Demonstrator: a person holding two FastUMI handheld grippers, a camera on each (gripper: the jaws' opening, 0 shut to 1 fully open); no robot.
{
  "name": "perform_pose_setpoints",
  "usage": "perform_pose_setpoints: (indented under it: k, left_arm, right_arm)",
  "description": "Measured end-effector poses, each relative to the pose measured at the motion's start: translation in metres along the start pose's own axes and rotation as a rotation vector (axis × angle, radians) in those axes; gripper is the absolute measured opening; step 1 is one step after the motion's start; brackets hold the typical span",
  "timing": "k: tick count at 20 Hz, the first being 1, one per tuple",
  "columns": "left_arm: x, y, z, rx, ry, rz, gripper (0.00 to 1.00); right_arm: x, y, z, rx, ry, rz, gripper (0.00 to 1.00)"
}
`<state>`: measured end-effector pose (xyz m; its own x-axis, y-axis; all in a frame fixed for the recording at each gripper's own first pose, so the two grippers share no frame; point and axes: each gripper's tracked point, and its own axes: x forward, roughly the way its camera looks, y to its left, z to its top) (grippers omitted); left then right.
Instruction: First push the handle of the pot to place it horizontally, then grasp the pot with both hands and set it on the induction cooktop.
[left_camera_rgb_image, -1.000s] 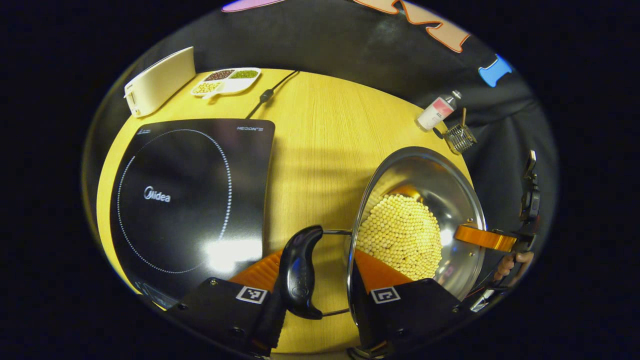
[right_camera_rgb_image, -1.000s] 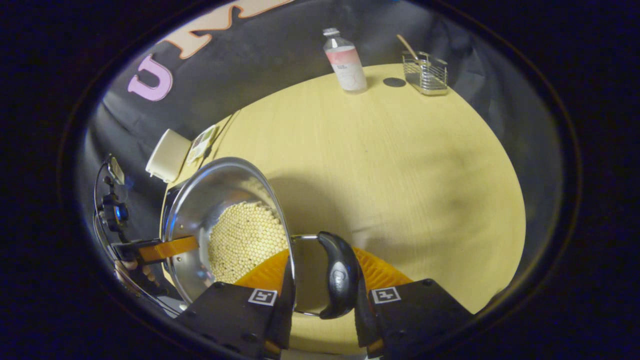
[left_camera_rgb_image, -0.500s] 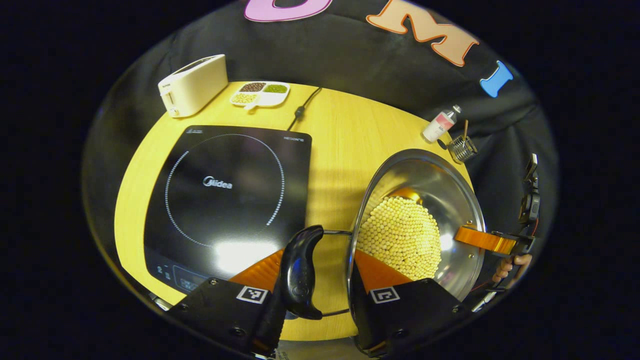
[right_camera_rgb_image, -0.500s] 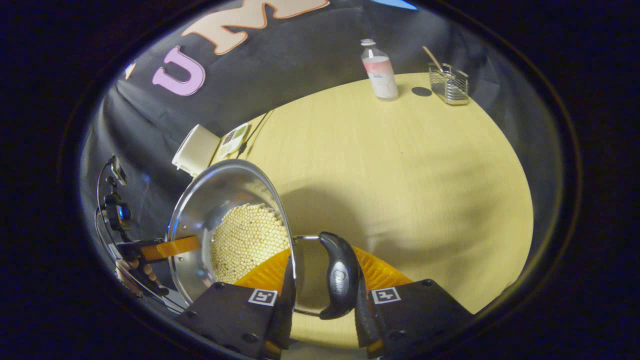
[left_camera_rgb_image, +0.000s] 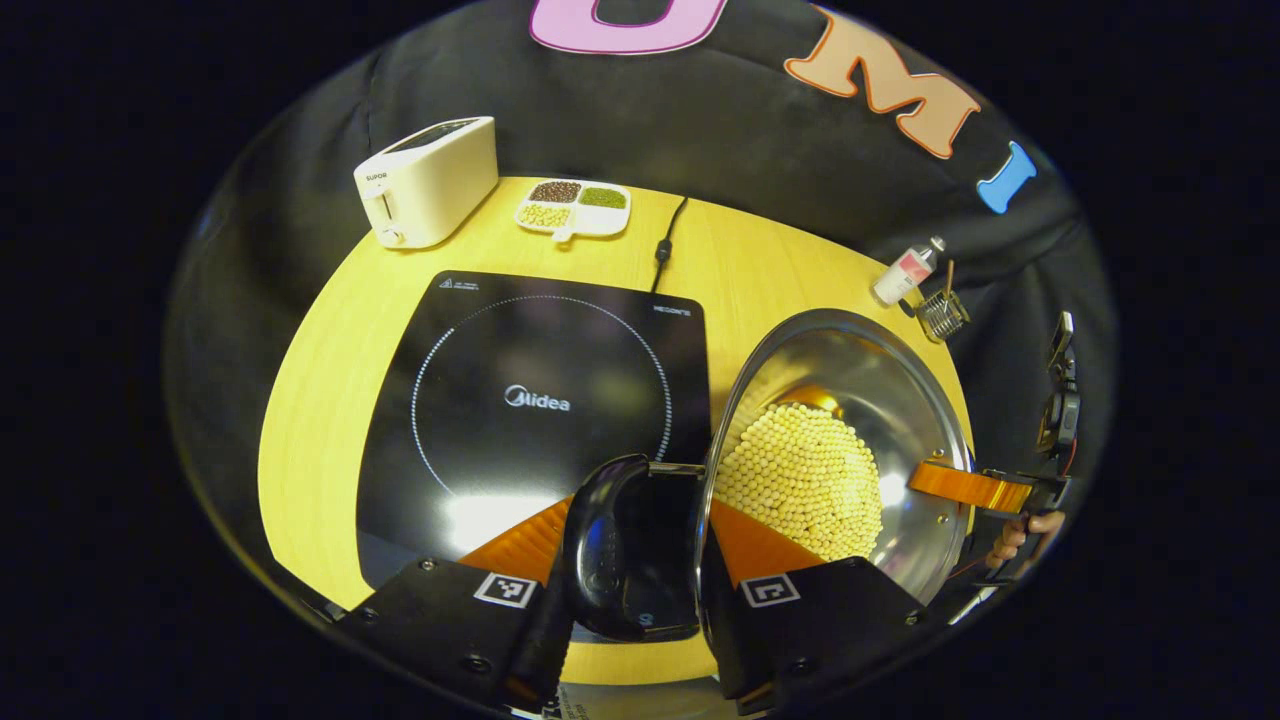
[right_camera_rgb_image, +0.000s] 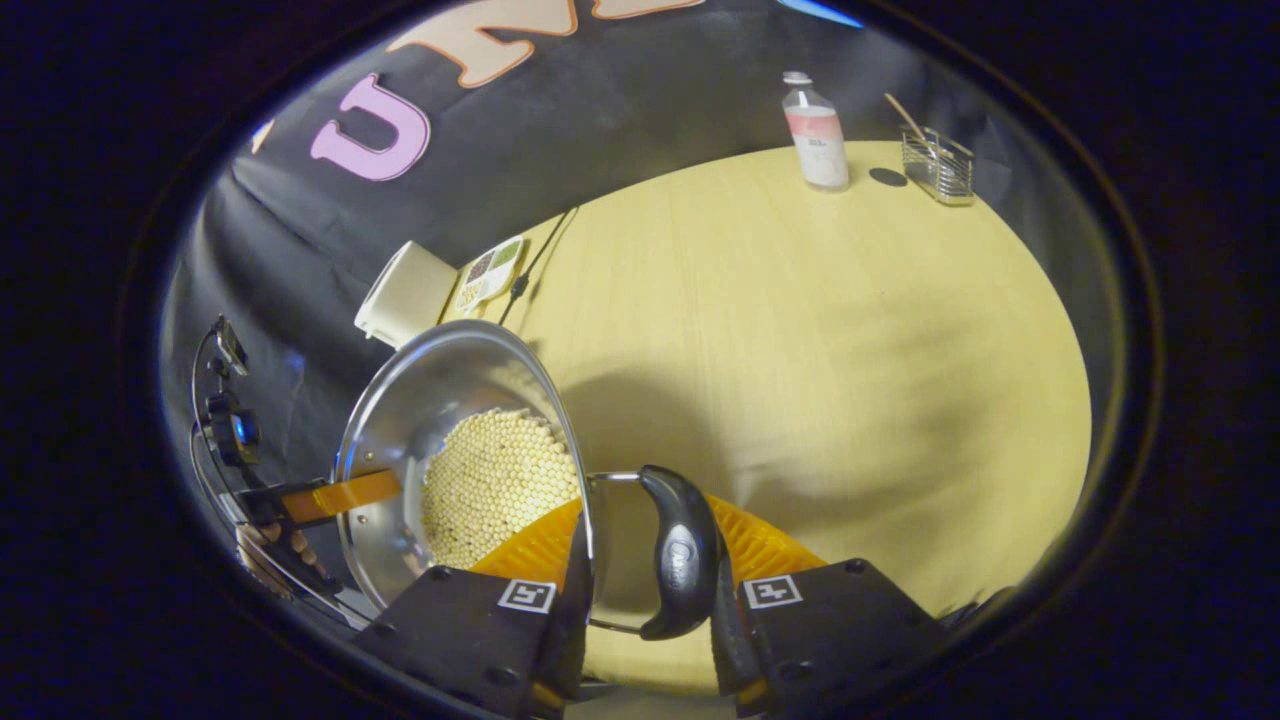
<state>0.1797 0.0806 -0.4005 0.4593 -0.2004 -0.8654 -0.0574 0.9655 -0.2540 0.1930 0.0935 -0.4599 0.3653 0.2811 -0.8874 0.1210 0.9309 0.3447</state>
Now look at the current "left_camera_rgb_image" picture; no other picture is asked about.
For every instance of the black induction cooktop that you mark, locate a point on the black induction cooktop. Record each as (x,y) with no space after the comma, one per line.
(500,330)

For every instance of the white divided dish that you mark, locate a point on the white divided dish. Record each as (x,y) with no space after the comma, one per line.
(605,220)

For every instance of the thin wooden stick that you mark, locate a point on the thin wooden stick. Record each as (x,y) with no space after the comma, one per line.
(947,280)

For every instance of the white toaster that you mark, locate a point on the white toaster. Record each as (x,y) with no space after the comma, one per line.
(430,190)

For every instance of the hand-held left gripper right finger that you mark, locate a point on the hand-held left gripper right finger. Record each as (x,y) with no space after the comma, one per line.
(730,640)

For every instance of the small heap of soybeans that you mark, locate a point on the small heap of soybeans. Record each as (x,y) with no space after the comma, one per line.
(545,215)

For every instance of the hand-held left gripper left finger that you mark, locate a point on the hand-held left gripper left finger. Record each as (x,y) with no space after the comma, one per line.
(540,650)

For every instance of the small clear pink-label bottle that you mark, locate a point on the small clear pink-label bottle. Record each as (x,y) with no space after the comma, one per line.
(905,272)

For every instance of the pile of yellow soybeans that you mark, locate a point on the pile of yellow soybeans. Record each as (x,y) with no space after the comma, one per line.
(800,480)

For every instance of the stainless steel pot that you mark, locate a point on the stainless steel pot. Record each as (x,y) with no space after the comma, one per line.
(850,350)

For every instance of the black backdrop cloth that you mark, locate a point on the black backdrop cloth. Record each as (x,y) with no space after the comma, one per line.
(700,120)

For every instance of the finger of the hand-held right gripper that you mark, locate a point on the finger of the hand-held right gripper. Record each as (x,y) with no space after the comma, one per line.
(970,488)

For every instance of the heap of red beans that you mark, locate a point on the heap of red beans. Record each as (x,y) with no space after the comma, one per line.
(555,191)

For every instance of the heap of green mung beans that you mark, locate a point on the heap of green mung beans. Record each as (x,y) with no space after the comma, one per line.
(603,198)

